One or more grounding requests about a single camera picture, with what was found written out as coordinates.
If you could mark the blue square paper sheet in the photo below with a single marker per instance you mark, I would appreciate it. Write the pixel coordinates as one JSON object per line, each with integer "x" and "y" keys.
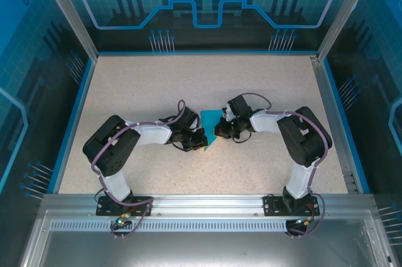
{"x": 209, "y": 121}

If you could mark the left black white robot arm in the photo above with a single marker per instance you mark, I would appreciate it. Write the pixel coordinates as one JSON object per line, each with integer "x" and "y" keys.
{"x": 110, "y": 150}

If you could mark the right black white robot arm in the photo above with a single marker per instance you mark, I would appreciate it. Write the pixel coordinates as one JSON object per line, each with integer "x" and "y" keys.
{"x": 304, "y": 135}

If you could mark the brushed metal front panel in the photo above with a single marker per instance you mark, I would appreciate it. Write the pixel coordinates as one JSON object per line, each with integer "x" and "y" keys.
{"x": 201, "y": 248}

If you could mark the blue table edge strip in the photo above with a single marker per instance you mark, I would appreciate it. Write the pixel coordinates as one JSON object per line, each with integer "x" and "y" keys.
{"x": 74, "y": 125}
{"x": 345, "y": 125}

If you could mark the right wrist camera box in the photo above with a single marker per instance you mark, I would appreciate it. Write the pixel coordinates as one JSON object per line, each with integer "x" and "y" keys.
{"x": 227, "y": 113}

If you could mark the aluminium mounting rail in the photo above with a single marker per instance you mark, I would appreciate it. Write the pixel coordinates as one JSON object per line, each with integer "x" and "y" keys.
{"x": 207, "y": 204}

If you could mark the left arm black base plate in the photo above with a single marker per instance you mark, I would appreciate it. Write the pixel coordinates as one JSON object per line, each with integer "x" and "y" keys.
{"x": 141, "y": 205}

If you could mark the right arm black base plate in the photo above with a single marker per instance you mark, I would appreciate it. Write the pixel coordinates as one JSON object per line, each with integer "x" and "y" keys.
{"x": 273, "y": 205}

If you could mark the aluminium side rail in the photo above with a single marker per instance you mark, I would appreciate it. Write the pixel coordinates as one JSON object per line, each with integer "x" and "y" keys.
{"x": 333, "y": 125}

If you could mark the aluminium frame post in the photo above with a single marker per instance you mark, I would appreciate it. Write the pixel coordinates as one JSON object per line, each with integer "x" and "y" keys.
{"x": 67, "y": 12}
{"x": 345, "y": 12}

